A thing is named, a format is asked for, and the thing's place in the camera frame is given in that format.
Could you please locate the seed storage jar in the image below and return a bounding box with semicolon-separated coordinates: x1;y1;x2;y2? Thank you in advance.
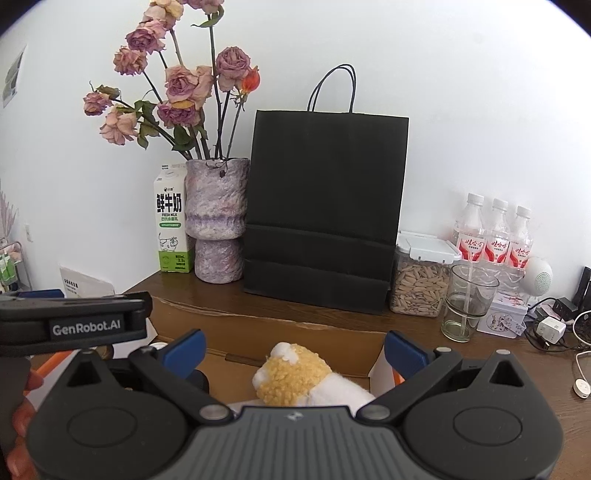
390;231;461;318

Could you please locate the white tin box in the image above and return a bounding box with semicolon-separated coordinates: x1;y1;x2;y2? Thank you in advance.
477;292;528;339

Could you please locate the metal wire rack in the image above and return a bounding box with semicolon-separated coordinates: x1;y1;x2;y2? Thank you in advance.
0;238;32;294

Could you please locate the water bottle left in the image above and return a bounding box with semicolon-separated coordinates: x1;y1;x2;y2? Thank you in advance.
454;193;485;263

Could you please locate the white charging cable puck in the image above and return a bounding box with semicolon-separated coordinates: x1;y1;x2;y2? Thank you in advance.
571;309;591;400

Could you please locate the yellow white plush toy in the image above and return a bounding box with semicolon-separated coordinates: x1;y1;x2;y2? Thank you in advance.
252;342;376;415

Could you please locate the red cardboard box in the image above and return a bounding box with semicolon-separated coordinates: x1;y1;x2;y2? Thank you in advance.
27;292;403;411

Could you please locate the white power adapter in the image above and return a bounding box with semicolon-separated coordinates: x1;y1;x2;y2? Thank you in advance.
536;316;566;345

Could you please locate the water bottle middle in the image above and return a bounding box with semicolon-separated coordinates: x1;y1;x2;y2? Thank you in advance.
484;198;510;277

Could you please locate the dried pink roses bouquet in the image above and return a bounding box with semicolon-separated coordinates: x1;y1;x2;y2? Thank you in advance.
83;1;260;163

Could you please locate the water bottle right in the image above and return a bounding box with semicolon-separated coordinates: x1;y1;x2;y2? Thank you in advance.
507;206;533;273

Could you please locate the black paper bag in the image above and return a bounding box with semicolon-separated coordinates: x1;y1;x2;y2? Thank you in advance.
243;88;410;314

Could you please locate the drinking glass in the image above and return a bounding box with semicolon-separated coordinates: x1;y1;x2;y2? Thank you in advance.
441;263;500;343

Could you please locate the person hand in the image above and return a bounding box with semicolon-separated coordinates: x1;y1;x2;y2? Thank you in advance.
6;398;37;480

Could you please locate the water bottle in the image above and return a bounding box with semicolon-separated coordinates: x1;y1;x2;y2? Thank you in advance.
484;198;510;277
507;206;533;273
454;193;485;263

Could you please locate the purple ceramic vase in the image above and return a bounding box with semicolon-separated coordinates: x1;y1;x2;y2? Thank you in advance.
185;158;250;284

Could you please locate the milk carton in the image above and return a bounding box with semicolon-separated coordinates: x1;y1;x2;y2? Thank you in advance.
153;163;194;273

